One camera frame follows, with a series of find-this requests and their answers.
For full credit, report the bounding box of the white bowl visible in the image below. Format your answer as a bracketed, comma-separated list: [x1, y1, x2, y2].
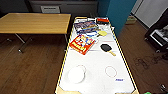
[67, 65, 87, 84]

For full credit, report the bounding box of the small green cup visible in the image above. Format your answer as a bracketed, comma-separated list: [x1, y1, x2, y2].
[144, 90, 154, 94]

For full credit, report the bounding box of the blue white flat box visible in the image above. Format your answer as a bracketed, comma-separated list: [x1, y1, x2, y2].
[81, 29, 101, 38]

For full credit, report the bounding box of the small yellow flat object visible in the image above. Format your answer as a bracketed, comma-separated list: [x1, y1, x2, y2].
[97, 30, 109, 37]

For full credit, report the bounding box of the dark grey sofa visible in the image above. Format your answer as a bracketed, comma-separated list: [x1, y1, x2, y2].
[28, 0, 99, 15]

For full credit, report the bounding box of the white paper sign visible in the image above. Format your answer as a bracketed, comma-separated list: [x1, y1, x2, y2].
[40, 5, 61, 14]

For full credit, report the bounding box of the cardboard box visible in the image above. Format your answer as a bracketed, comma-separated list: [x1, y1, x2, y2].
[125, 14, 138, 25]

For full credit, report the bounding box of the rectangular wooden table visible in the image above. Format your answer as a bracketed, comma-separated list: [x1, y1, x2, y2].
[0, 12, 72, 54]

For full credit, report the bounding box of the black floor cable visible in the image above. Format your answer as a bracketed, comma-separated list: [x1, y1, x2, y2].
[133, 53, 168, 71]

